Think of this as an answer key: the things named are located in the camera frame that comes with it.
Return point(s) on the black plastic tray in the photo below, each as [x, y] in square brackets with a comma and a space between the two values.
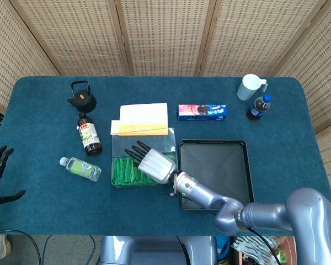
[223, 160]

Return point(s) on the blue carpet table cloth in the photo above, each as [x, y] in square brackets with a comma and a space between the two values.
[58, 209]

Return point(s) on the black-and-white striped snack packet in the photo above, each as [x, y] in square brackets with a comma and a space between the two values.
[245, 244]

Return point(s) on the clear box of green packets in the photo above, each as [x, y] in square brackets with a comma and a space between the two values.
[122, 172]

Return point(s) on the blue cap cola bottle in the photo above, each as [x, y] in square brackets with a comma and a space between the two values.
[258, 109]

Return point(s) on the black cast iron teapot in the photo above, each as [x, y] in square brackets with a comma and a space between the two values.
[84, 100]

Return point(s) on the grey-blue robot torso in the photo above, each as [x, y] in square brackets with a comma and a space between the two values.
[143, 251]

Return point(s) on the yellow and orange paper box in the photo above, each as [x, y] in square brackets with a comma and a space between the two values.
[143, 118]

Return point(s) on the dark brown labelled bottle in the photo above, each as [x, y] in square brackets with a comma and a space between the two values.
[89, 135]

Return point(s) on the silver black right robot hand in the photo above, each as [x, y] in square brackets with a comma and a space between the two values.
[158, 165]

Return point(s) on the clear green label water bottle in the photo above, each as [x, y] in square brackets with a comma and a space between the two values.
[81, 169]

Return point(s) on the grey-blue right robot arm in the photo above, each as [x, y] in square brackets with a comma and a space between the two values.
[207, 194]

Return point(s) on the woven folding screen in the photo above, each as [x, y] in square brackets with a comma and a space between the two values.
[165, 36]

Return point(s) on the pale blue mug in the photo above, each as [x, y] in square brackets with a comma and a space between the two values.
[246, 88]

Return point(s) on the blue cookie box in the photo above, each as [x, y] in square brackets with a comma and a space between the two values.
[202, 112]

